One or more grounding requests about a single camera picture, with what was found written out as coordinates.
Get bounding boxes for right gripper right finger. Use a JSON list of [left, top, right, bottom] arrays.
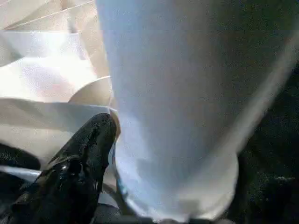
[[228, 130, 299, 224]]

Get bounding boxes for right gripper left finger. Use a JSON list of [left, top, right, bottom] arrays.
[[10, 112, 119, 224]]

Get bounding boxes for white plastic table top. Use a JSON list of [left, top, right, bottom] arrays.
[[0, 0, 240, 221]]

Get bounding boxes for white plastic table leg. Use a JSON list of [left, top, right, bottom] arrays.
[[95, 0, 299, 219]]

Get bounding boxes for black work mat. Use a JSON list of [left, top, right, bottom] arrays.
[[0, 65, 299, 224]]

